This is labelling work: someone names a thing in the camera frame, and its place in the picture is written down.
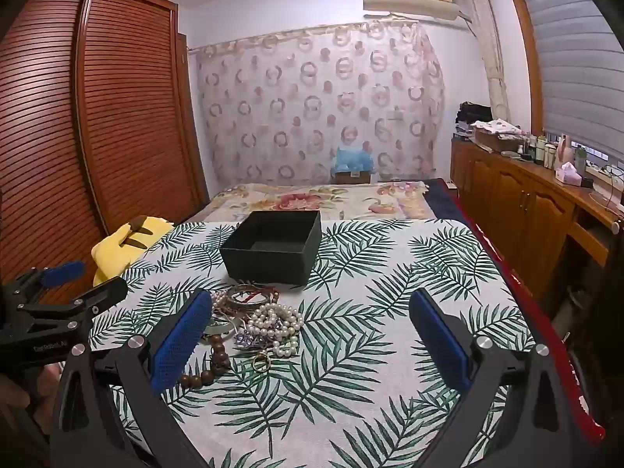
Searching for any stack of dark clothes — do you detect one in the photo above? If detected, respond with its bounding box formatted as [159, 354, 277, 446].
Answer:
[456, 101, 493, 137]

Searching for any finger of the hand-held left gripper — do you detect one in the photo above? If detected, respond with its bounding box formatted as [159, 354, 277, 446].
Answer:
[2, 261, 87, 303]
[14, 277, 128, 333]

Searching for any small cardboard box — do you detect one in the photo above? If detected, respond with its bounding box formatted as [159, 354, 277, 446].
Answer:
[334, 170, 374, 185]

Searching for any purple crystal ornament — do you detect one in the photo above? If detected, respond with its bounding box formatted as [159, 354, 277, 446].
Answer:
[234, 331, 269, 352]

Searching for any red blanket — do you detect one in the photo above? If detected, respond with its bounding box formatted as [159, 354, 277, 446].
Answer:
[441, 178, 605, 444]

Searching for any dark blue blanket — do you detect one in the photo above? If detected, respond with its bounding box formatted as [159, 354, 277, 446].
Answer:
[422, 178, 469, 220]

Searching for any large cardboard box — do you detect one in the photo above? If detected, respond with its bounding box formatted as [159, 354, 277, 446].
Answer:
[473, 127, 520, 153]

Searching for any brown slatted wardrobe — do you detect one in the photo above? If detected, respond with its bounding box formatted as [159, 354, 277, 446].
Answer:
[0, 0, 210, 303]

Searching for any brown wooden bead bracelet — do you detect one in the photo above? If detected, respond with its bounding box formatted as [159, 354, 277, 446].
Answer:
[178, 329, 232, 391]

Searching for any silver bangle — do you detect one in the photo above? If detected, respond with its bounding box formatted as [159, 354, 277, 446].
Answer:
[227, 285, 272, 309]

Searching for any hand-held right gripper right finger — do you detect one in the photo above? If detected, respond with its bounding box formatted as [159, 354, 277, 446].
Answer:
[408, 287, 593, 468]

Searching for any pink tissue packet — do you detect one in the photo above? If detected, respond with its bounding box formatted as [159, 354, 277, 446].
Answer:
[555, 162, 583, 187]

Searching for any red cord bead bracelet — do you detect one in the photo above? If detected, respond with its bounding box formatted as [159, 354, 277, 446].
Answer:
[239, 290, 281, 304]

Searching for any wooden window frame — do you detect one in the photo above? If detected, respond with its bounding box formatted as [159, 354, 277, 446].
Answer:
[502, 0, 549, 135]

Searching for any small pale bead bracelet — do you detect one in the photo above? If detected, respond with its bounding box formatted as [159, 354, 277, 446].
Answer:
[211, 289, 232, 325]

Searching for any floral bedspread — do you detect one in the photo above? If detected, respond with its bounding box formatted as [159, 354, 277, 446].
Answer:
[188, 180, 437, 227]

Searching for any cream lace curtain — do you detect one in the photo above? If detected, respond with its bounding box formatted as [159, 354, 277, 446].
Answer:
[458, 0, 512, 122]

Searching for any blue plastic bag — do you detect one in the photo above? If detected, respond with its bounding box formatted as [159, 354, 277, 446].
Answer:
[330, 145, 375, 174]

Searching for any white power strip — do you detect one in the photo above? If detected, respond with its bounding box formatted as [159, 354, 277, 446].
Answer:
[585, 163, 624, 182]

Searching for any row of toiletry bottles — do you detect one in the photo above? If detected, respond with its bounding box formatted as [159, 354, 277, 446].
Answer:
[517, 131, 559, 169]

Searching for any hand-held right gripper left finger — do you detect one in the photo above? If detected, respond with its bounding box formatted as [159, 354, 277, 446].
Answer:
[49, 287, 215, 468]

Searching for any wooden cabinet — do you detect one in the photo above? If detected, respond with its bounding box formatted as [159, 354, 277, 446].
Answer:
[449, 136, 624, 298]

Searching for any person's left hand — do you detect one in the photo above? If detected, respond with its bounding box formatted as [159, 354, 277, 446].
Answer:
[0, 365, 63, 413]

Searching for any grey window blind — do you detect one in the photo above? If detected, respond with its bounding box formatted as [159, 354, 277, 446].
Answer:
[512, 0, 624, 157]

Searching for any pink curved bottle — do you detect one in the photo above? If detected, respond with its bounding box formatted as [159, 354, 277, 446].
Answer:
[556, 134, 576, 167]

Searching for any white floral cloth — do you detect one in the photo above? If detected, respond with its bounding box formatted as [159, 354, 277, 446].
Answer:
[470, 119, 522, 136]

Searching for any pale jade bangle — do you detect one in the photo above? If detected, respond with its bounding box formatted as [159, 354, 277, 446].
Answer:
[204, 319, 242, 338]

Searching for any leaf-print cloth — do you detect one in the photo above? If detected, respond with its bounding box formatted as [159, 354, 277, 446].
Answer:
[90, 219, 537, 468]

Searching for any circle-print curtain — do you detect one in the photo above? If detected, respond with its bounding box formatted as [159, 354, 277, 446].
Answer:
[188, 19, 447, 186]

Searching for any yellow plush toy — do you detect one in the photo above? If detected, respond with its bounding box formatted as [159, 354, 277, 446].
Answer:
[92, 214, 174, 286]

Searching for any white pearl necklace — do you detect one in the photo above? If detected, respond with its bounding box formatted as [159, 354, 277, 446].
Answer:
[246, 302, 305, 358]

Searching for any black jewelry box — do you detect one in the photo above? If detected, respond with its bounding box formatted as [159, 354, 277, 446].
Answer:
[219, 209, 323, 286]

